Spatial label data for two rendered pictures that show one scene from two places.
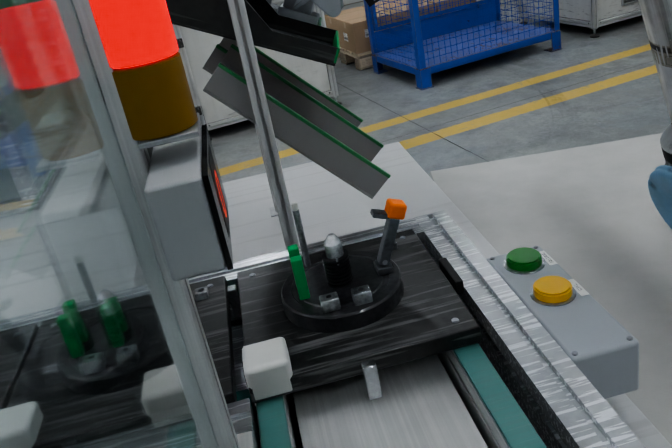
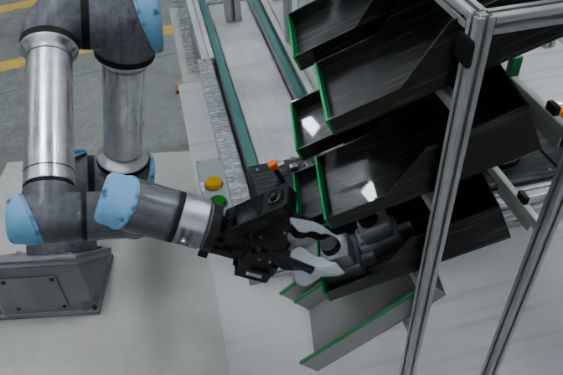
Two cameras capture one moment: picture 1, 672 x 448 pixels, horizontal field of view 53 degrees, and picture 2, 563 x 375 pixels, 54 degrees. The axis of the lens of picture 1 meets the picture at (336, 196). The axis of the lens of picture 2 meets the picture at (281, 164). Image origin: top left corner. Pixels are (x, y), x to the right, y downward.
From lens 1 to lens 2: 1.73 m
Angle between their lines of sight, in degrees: 116
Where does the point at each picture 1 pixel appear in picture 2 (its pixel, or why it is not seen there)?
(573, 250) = (171, 292)
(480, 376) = (253, 161)
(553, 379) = (229, 151)
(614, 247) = (147, 290)
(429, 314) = (266, 173)
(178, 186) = not seen: hidden behind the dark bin
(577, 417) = (228, 139)
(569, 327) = (215, 168)
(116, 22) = not seen: hidden behind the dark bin
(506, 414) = (248, 148)
